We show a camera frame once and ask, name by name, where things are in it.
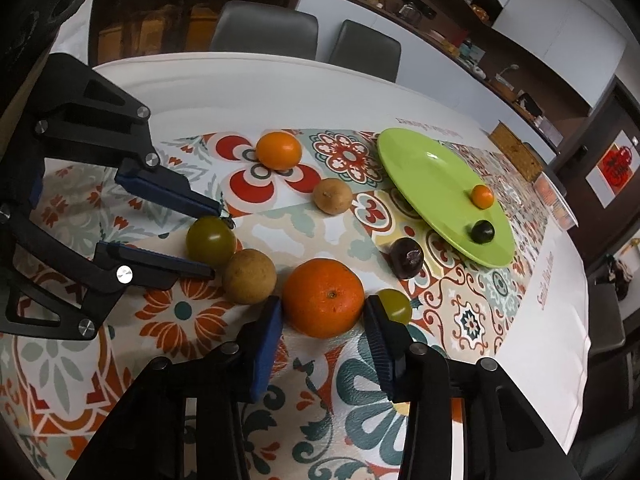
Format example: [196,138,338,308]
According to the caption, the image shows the dark purple plum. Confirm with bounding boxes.
[470,220,496,245]

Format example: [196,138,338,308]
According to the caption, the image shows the white patterned tablecloth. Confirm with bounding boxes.
[0,52,588,480]

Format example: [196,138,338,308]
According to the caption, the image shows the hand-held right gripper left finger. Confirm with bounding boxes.
[67,296,284,480]

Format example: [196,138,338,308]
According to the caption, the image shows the green plum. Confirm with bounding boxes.
[375,288,413,326]

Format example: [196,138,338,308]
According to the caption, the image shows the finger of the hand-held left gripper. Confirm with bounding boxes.
[0,205,216,341]
[30,52,224,219]

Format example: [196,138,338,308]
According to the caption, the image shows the large orange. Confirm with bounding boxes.
[282,258,366,339]

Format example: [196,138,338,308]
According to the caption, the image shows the dark bag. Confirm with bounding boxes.
[602,255,633,301]

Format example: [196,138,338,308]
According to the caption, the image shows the grey chair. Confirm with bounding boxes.
[210,0,319,61]
[587,280,628,361]
[327,20,402,83]

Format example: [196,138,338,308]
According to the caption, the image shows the large brown round pear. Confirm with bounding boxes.
[222,249,277,306]

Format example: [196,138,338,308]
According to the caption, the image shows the medium orange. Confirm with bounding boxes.
[256,131,303,171]

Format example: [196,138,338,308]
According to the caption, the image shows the red wall poster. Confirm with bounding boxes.
[586,130,640,208]

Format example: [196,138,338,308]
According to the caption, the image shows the dark purple passion fruit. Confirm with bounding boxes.
[390,238,426,280]

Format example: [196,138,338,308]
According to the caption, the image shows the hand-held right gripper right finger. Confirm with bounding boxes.
[362,297,596,480]

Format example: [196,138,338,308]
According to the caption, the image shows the white plastic basket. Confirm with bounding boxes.
[532,171,578,231]

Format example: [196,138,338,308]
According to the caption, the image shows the small brown round pear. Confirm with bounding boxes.
[313,178,351,216]

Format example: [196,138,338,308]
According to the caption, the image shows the wicker box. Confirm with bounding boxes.
[489,120,543,183]

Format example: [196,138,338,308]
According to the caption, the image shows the green tomato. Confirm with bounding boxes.
[186,215,237,267]

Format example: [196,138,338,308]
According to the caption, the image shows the green plate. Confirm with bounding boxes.
[376,128,516,268]

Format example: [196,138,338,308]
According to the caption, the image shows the brown door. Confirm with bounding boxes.
[555,80,640,261]

